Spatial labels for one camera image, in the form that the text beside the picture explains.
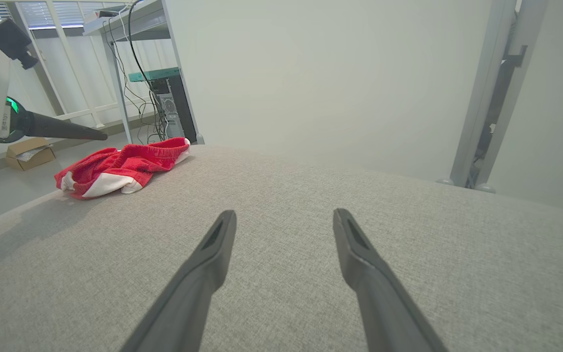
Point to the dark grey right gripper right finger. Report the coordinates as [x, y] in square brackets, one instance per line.
[384, 313]

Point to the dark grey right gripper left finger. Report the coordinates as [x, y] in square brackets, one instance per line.
[184, 303]

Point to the red shorts with white stripes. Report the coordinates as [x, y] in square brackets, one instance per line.
[130, 164]

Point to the brown cardboard box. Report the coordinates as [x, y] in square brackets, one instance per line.
[30, 154]

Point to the teal computer holder shelf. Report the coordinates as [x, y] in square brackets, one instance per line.
[154, 75]

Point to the grey computer tower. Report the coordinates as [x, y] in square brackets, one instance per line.
[176, 112]

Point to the white window blind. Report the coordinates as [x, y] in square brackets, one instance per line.
[66, 12]

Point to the grey metal desk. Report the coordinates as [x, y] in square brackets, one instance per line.
[140, 22]

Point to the grey cylindrical partition foot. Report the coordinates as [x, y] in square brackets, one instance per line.
[445, 181]
[486, 188]

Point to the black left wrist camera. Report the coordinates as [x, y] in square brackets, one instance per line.
[10, 39]

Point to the grey partition joint post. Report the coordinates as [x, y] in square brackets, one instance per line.
[482, 98]

